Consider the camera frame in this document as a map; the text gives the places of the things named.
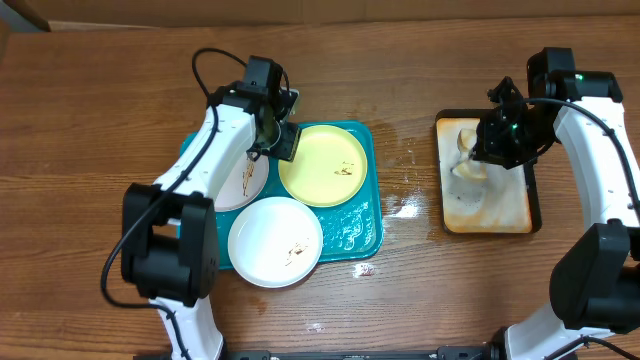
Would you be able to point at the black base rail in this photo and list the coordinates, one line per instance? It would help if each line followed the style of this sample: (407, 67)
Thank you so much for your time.
(486, 352)

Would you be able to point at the white plate with sauce streak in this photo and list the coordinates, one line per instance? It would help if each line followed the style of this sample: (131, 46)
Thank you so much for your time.
(243, 185)

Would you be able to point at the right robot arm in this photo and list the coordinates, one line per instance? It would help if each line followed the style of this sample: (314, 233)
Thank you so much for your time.
(592, 293)

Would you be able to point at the black tray with soapy water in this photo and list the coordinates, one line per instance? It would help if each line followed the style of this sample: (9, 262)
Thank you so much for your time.
(496, 200)

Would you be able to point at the yellow-green plate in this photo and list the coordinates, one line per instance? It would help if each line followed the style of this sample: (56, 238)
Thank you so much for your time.
(329, 168)

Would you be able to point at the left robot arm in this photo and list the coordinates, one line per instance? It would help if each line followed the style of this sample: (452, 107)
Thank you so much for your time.
(169, 246)

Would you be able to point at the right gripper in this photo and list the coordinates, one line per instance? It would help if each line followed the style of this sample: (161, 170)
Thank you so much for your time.
(490, 151)

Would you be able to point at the teal plastic tray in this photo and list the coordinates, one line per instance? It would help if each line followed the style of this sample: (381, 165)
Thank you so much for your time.
(352, 230)

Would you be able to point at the yellow sponge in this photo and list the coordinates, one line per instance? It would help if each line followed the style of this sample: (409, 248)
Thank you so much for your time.
(466, 167)

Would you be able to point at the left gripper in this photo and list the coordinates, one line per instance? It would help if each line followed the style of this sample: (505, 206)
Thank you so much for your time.
(285, 151)

